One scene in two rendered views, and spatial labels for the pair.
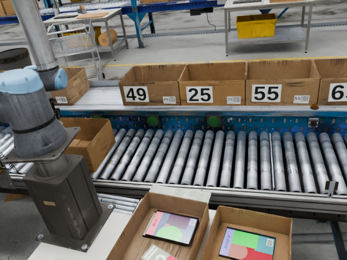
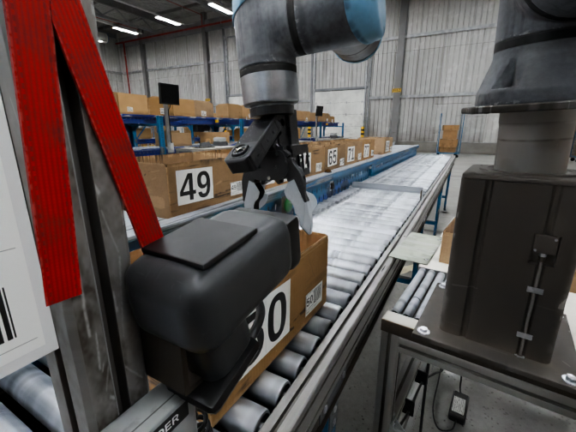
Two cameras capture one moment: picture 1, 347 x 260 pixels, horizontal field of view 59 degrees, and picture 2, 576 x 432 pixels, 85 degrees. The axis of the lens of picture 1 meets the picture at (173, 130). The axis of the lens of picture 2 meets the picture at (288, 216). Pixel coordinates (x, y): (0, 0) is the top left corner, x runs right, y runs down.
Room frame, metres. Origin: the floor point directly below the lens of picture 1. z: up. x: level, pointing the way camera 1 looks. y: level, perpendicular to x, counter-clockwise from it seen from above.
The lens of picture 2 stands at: (1.27, 1.14, 1.15)
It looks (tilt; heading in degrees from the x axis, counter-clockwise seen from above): 16 degrees down; 282
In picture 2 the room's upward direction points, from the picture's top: straight up
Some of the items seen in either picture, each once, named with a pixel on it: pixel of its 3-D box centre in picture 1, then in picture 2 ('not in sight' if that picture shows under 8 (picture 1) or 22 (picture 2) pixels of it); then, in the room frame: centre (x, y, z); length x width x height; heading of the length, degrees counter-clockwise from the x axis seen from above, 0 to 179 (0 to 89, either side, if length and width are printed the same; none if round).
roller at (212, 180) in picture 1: (216, 157); (339, 227); (1.33, -0.21, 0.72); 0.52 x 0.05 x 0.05; 163
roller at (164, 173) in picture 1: (171, 156); (315, 246); (1.41, 0.04, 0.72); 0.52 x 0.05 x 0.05; 163
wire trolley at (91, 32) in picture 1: (78, 59); not in sight; (4.22, 1.18, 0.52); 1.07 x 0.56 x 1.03; 8
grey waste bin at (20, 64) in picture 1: (18, 73); not in sight; (4.61, 2.24, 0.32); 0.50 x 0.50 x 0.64
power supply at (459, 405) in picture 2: not in sight; (459, 407); (0.79, -0.05, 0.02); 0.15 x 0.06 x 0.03; 67
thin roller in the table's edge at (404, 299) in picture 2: (113, 197); (410, 290); (1.12, 0.34, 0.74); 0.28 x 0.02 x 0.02; 67
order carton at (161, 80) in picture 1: (155, 84); (183, 179); (1.90, 0.08, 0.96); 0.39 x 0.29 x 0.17; 73
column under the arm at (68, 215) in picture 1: (66, 196); (507, 254); (0.98, 0.49, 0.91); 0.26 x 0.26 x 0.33; 67
